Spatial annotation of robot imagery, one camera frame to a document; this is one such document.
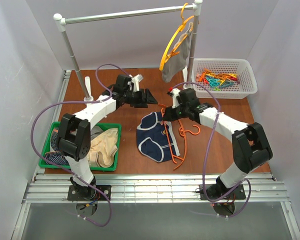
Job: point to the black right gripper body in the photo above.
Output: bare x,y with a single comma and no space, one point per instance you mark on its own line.
173,114

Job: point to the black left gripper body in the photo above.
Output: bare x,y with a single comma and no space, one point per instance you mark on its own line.
143,97

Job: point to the orange plastic hanger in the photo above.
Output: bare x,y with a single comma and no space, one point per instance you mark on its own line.
177,160

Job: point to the navy blue underwear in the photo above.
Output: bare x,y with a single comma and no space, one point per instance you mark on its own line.
155,140

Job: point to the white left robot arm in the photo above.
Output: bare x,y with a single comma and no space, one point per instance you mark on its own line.
74,133

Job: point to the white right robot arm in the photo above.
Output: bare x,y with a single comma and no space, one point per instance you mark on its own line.
250,146

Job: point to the grey hanging underwear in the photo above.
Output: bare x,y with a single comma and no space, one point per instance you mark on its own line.
177,58

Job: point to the grey underwear in tray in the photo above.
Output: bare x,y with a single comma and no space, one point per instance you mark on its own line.
95,132

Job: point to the beige underwear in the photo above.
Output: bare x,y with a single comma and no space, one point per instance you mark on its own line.
103,149

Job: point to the striped blue underwear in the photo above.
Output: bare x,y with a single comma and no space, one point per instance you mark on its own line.
54,154

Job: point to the teal clothespin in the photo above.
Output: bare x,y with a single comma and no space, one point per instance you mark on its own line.
226,84

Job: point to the white plastic basket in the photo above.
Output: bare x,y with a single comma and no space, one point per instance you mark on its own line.
209,73

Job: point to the white clothes rack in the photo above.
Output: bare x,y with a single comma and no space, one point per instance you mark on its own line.
187,12

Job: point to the green plastic tray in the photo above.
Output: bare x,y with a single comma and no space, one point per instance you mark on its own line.
103,126

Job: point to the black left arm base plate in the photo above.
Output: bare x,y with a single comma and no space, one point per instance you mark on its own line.
88,194

